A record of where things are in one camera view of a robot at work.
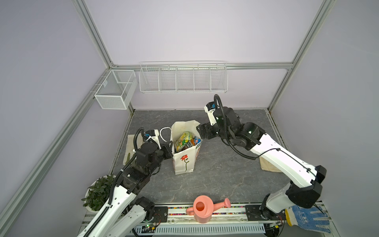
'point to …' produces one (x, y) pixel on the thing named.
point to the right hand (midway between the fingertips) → (203, 126)
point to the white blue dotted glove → (314, 217)
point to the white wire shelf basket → (186, 76)
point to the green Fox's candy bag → (186, 137)
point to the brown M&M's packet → (188, 144)
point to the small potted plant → (97, 193)
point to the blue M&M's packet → (196, 140)
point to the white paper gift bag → (184, 160)
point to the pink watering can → (203, 207)
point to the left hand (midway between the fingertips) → (173, 144)
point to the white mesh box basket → (117, 89)
